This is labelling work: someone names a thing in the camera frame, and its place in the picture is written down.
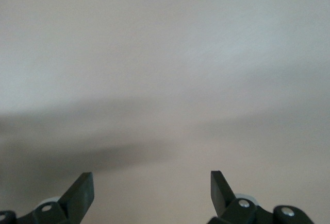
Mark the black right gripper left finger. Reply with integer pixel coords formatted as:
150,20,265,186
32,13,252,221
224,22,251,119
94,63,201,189
16,171,95,224

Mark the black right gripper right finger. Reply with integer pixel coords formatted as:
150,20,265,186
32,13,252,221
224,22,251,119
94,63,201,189
208,170,274,224

